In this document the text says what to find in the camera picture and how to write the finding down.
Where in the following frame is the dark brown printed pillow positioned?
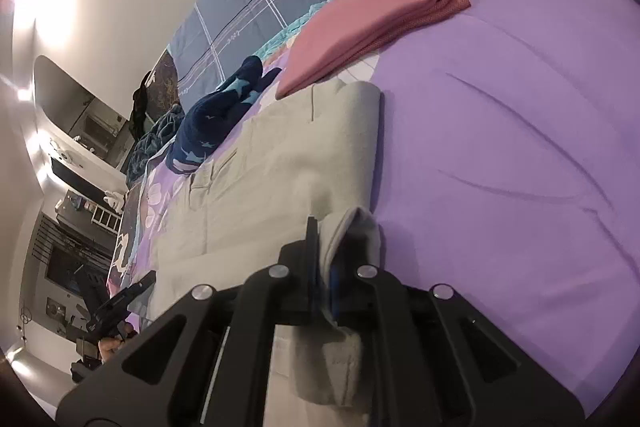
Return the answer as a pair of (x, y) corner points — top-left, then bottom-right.
(150, 49), (183, 122)

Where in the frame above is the beige long-sleeve shirt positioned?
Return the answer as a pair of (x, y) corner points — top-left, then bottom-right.
(147, 82), (383, 427)

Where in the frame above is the navy star-print garment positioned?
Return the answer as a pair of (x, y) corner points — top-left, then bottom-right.
(165, 55), (283, 175)

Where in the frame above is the purple floral bedsheet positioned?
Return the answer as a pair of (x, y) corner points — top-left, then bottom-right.
(120, 0), (640, 418)

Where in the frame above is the folded pink garment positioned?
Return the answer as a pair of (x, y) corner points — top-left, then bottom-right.
(275, 0), (472, 100)

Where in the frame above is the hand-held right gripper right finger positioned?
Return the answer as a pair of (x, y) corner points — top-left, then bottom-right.
(327, 257), (586, 427)

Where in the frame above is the white ladder rack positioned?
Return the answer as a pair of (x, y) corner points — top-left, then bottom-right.
(90, 204), (123, 233)

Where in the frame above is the person's left hand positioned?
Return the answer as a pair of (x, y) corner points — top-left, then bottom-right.
(97, 324), (136, 365)

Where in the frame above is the white wall ornament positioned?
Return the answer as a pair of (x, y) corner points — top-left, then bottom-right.
(50, 139), (86, 168)

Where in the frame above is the dark blue knit blanket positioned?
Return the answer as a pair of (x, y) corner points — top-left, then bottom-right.
(125, 104), (188, 188)

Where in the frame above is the white cat figurine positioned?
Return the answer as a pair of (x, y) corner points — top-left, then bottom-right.
(102, 189), (126, 212)

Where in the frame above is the black garment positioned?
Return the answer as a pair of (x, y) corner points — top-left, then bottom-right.
(129, 69), (156, 140)

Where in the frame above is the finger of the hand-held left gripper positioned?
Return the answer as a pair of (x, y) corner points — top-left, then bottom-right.
(74, 268), (103, 323)
(97, 270), (157, 315)

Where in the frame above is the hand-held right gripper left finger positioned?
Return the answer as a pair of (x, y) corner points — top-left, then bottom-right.
(55, 216), (321, 427)

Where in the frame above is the dark printed quilt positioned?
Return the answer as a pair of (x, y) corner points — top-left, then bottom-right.
(107, 187), (151, 298)

